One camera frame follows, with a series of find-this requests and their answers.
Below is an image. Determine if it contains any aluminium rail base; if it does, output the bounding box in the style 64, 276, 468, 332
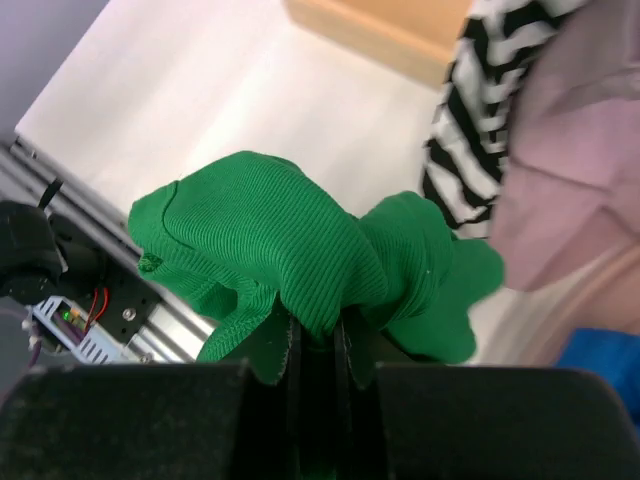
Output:
1, 141, 213, 363

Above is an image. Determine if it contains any pink tank top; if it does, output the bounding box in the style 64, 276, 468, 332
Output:
490, 1, 639, 291

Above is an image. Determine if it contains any blue tank top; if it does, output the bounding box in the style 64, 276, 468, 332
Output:
556, 328, 639, 392

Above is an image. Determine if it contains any wooden clothes rack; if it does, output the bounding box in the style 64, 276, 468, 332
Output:
285, 0, 471, 87

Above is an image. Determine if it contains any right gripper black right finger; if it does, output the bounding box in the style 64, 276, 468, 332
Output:
334, 319, 639, 479

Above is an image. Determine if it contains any translucent pink plastic basket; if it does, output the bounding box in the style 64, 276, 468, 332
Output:
512, 244, 639, 366

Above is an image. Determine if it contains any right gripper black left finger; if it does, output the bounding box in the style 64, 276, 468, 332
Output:
1, 306, 301, 479

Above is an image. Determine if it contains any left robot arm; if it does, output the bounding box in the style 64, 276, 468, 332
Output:
1, 200, 107, 305

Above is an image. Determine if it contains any black white striped tank top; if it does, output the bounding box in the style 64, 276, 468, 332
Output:
423, 0, 583, 239

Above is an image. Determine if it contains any green tank top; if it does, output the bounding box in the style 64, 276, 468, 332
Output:
128, 151, 504, 364

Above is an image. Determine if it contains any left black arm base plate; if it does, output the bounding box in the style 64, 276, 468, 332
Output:
92, 260, 161, 344

